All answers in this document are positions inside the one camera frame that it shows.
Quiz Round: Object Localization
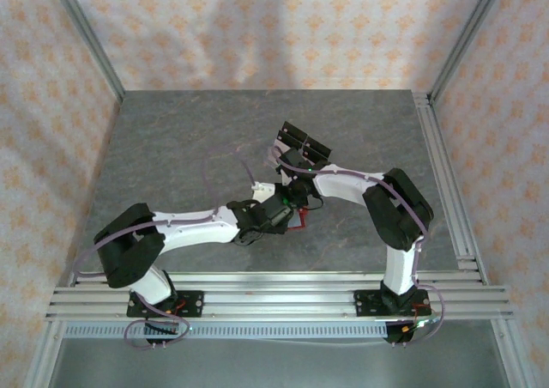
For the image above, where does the clear acrylic card stand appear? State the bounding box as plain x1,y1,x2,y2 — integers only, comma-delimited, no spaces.
268,119,335,179

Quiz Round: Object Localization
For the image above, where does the red leather card holder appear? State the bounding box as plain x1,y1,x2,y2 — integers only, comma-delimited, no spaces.
281,207,311,233

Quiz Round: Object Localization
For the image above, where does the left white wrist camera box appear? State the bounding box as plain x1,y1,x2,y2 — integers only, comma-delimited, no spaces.
250,181,276,201

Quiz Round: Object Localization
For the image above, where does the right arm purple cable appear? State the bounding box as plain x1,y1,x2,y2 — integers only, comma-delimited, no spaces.
265,145,445,349

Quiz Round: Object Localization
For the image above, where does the aluminium mounting rail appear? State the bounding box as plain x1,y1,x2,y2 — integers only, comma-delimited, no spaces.
45,271,515,320

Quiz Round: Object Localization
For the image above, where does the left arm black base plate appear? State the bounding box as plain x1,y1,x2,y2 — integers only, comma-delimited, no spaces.
126,291,204,319

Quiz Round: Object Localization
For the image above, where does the slotted grey cable duct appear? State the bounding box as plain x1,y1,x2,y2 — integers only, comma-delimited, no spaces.
63,322,389,341

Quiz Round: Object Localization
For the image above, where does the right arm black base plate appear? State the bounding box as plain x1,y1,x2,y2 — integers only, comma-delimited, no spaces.
353,288,430,318

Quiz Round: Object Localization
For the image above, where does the aluminium side rail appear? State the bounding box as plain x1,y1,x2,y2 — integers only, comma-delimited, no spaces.
412,90,491,287

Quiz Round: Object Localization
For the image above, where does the aluminium frame post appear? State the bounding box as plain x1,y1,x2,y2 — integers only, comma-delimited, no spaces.
45,0,126,102
428,0,512,102

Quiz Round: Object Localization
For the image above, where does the aluminium frame leg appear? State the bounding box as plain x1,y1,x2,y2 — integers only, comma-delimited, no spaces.
25,318,65,388
492,318,535,388

